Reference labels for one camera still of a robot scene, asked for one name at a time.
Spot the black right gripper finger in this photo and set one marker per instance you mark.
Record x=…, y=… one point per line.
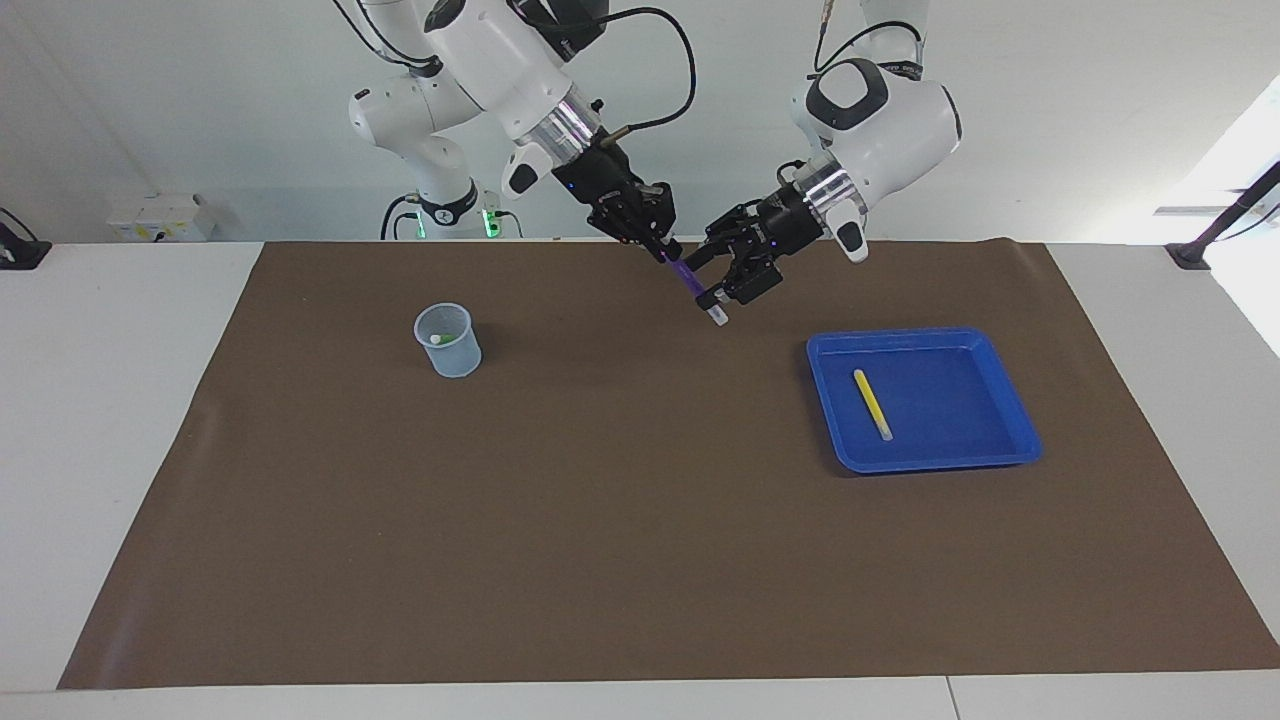
x=662, y=215
x=625, y=225

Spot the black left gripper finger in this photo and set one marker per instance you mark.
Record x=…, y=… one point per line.
x=755, y=275
x=740, y=222

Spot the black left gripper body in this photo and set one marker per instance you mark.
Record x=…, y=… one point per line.
x=795, y=220

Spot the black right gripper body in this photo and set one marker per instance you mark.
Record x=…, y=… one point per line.
x=605, y=185

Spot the purple pen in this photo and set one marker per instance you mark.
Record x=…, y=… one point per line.
x=690, y=283

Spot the yellow pen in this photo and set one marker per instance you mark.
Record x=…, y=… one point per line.
x=873, y=405

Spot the green pen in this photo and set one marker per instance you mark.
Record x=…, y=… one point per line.
x=437, y=339

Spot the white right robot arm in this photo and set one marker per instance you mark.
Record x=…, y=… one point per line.
x=500, y=60

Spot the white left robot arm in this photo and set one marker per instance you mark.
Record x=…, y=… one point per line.
x=890, y=110

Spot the blue plastic tray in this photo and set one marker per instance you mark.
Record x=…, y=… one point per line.
x=960, y=420

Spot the clear plastic cup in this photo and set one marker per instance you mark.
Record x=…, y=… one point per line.
x=455, y=360

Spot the brown table mat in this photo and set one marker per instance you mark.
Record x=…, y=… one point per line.
x=640, y=550

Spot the black clamp stand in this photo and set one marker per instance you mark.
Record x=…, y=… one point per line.
x=1195, y=252

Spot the white wall outlet box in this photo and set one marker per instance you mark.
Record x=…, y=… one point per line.
x=150, y=220

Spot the black table clamp mount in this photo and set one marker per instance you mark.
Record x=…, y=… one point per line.
x=20, y=252

